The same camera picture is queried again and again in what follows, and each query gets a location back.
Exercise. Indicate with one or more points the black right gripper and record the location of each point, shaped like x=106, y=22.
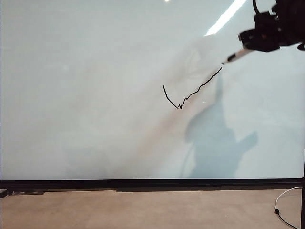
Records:
x=264, y=26

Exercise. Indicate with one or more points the white whiteboard marker pen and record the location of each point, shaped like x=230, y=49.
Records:
x=238, y=55

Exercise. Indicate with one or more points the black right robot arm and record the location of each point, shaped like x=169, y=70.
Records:
x=291, y=21

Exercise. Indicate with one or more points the white glass whiteboard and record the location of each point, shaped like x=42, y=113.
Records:
x=95, y=83

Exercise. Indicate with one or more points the small black floor block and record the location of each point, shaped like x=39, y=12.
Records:
x=3, y=192

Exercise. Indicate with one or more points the black whiteboard stand post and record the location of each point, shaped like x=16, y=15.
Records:
x=303, y=205

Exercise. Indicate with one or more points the black whiteboard bottom rail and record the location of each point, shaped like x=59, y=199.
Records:
x=152, y=183

